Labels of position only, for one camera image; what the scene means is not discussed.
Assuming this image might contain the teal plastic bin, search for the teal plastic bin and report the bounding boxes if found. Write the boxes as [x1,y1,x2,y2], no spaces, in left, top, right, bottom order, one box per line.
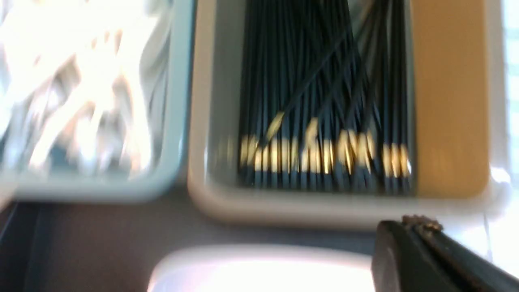
[1,0,197,203]

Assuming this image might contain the brown plastic bin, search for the brown plastic bin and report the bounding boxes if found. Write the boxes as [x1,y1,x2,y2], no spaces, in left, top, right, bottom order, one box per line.
[187,0,506,230]

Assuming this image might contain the bundle of black chopsticks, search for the bundle of black chopsticks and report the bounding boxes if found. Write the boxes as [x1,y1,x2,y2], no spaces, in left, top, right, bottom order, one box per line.
[237,0,413,195]

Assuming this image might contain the black serving tray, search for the black serving tray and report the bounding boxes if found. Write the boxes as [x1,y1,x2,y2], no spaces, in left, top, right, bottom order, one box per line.
[1,194,375,292]

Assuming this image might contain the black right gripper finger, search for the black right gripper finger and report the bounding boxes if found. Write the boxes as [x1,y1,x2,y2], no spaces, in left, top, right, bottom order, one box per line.
[371,216,519,292]

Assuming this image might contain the white square rice plate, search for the white square rice plate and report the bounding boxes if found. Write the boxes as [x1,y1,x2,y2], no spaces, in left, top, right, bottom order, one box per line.
[147,244,375,292]

